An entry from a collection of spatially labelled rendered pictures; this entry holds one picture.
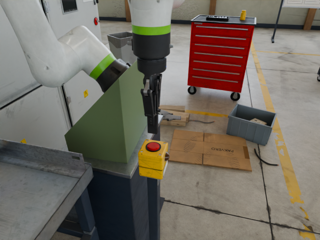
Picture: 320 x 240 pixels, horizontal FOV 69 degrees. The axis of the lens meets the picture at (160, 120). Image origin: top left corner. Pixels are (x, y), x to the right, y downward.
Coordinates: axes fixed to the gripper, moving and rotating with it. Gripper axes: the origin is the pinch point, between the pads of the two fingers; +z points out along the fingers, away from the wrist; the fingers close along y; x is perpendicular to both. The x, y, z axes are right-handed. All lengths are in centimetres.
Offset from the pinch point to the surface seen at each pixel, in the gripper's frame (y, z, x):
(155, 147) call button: 0.9, 8.5, 0.8
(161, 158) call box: 4.1, 9.7, 3.8
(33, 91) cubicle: -44, 20, -85
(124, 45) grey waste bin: -249, 45, -115
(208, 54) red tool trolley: -223, 42, 3
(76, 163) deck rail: 10.7, 11.7, -21.6
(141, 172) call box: 4.1, 17.2, -2.9
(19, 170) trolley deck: 15.4, 14.6, -39.2
